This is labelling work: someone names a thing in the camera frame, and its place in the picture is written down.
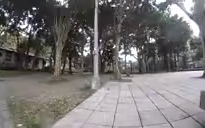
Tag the pale pole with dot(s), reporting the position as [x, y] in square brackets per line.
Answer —
[96, 50]

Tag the group of trees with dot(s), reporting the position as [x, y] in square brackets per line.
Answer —
[60, 43]

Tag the grey stone slab pavement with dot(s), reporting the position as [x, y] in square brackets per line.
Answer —
[130, 106]

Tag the bare dirt ground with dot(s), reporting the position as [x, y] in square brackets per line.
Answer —
[40, 90]

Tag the low building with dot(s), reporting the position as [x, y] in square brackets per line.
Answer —
[6, 60]

